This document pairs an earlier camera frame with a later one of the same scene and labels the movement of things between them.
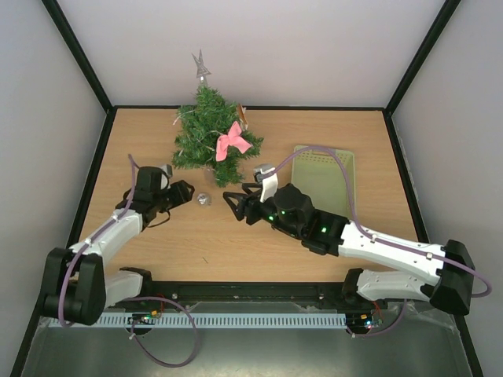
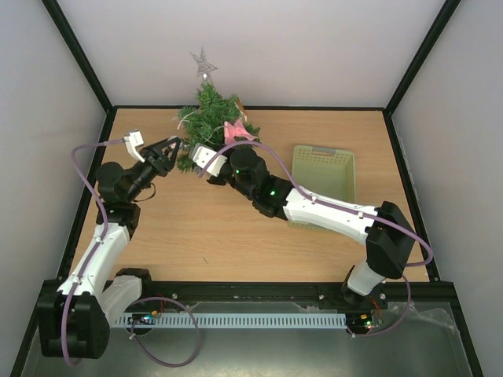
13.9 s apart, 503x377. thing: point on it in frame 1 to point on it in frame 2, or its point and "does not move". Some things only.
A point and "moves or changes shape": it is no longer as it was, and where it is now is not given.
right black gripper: x=248 y=206 to x=223 y=169
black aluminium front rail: x=183 y=293 does not move
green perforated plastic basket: x=320 y=175 does not move
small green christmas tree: x=200 y=125 moves or changes shape
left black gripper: x=182 y=192 to x=157 y=159
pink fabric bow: x=233 y=138 moves or changes shape
